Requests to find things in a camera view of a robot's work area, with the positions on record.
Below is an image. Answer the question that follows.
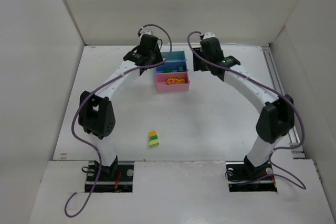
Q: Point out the dark green lego plate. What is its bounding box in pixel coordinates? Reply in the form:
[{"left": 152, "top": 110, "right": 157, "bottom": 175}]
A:
[{"left": 163, "top": 68, "right": 173, "bottom": 73}]

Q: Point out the yellow butterfly lego piece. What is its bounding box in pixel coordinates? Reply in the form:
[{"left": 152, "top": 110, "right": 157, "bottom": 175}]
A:
[{"left": 167, "top": 78, "right": 180, "bottom": 85}]

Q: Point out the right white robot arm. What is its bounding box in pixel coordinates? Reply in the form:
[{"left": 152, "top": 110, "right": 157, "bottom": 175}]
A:
[{"left": 193, "top": 33, "right": 294, "bottom": 179}]

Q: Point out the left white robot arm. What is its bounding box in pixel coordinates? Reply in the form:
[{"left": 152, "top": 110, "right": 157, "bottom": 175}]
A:
[{"left": 78, "top": 34, "right": 163, "bottom": 181}]

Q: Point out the light blue container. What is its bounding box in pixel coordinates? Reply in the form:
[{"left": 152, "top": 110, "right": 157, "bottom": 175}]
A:
[{"left": 161, "top": 51, "right": 186, "bottom": 61}]

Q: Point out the pink container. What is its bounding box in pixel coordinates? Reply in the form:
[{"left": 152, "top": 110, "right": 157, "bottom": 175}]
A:
[{"left": 156, "top": 72, "right": 190, "bottom": 93}]

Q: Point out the dark blue container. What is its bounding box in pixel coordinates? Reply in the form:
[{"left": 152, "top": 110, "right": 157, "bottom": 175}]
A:
[{"left": 156, "top": 61, "right": 188, "bottom": 73}]

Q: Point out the green lego brick left stack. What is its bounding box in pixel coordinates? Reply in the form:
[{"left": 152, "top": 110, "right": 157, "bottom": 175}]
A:
[{"left": 150, "top": 135, "right": 158, "bottom": 141}]

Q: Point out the light green curved lego left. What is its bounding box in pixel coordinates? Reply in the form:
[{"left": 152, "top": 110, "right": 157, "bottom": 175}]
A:
[{"left": 149, "top": 139, "right": 160, "bottom": 147}]

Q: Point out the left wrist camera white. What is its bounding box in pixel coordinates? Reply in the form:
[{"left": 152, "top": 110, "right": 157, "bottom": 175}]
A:
[{"left": 138, "top": 27, "right": 153, "bottom": 38}]

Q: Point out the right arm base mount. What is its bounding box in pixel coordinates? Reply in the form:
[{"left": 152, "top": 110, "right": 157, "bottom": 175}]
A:
[{"left": 225, "top": 161, "right": 277, "bottom": 193}]

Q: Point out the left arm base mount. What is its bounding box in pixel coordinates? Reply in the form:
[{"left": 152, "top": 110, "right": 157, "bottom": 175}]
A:
[{"left": 81, "top": 161, "right": 134, "bottom": 193}]

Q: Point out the aluminium rail right side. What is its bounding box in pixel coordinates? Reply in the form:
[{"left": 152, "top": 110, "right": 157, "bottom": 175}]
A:
[{"left": 261, "top": 46, "right": 306, "bottom": 159}]

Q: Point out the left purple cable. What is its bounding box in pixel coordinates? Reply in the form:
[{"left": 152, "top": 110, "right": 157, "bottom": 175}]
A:
[{"left": 64, "top": 24, "right": 173, "bottom": 218}]

